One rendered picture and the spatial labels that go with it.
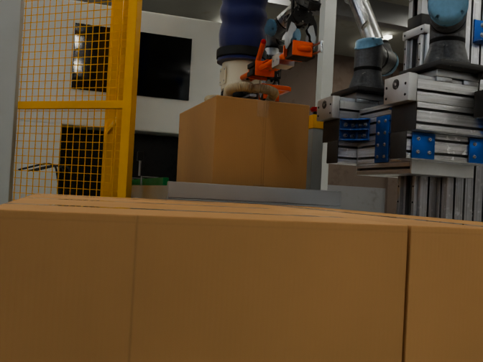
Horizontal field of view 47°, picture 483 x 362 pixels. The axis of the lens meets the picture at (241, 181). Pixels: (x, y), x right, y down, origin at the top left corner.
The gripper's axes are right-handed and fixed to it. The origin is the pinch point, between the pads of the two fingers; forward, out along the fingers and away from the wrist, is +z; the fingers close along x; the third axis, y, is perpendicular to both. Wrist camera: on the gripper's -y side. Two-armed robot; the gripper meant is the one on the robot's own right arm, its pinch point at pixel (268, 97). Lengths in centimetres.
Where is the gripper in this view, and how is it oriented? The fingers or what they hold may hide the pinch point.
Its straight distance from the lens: 287.9
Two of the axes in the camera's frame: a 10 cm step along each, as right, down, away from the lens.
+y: 3.4, -0.1, -9.4
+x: 9.4, 0.5, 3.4
